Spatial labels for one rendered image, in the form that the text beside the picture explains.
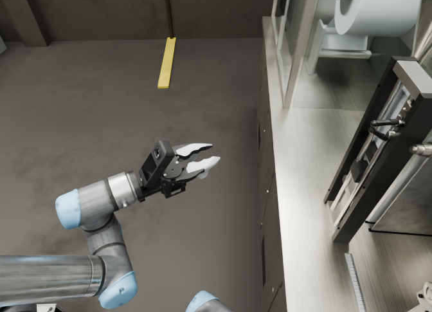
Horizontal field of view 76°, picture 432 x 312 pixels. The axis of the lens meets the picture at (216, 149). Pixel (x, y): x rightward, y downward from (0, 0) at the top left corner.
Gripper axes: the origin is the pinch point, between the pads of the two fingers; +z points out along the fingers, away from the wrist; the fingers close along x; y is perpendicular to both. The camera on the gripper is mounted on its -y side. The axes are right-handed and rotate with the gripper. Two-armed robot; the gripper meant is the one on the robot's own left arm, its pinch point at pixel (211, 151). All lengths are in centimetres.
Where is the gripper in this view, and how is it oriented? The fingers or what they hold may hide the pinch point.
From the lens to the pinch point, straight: 67.9
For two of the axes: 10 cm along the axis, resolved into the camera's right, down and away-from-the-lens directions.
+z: 8.8, -3.3, 3.3
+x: 4.6, 7.2, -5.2
